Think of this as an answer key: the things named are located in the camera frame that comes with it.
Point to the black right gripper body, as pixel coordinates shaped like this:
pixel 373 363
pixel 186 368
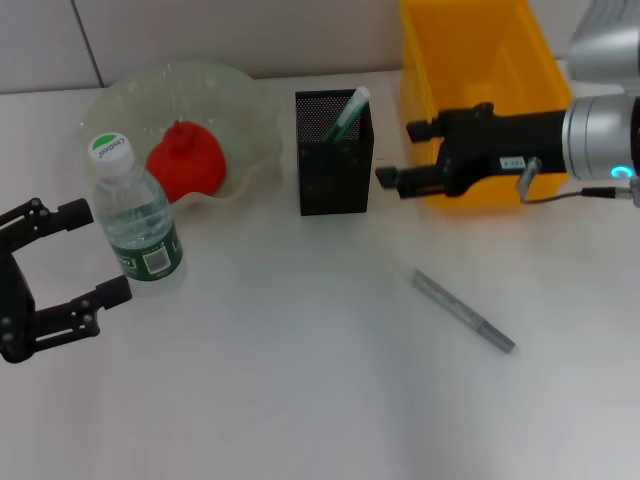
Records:
pixel 500 145

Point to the yellow plastic bin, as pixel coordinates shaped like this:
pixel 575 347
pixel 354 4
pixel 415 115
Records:
pixel 500 60

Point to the red-orange knitted orange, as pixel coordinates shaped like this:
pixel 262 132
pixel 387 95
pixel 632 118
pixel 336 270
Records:
pixel 185 165

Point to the clear water bottle green label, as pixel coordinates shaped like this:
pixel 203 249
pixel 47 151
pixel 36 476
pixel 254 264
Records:
pixel 142 235

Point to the black mesh pen holder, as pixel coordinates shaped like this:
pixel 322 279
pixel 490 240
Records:
pixel 335 175

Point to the grey pen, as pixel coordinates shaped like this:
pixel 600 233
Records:
pixel 460 307

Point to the green toothbrush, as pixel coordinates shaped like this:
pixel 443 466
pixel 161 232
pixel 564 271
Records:
pixel 347 115

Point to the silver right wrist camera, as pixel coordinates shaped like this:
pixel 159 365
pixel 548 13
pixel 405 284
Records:
pixel 607 45

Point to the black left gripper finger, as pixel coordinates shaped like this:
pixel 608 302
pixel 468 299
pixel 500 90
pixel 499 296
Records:
pixel 115 292
pixel 75 212

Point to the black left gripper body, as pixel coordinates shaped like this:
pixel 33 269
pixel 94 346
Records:
pixel 15 310

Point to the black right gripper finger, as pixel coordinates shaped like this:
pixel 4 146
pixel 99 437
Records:
pixel 400 180
pixel 422 130

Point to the green glass fruit plate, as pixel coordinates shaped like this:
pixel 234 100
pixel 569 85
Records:
pixel 225 105

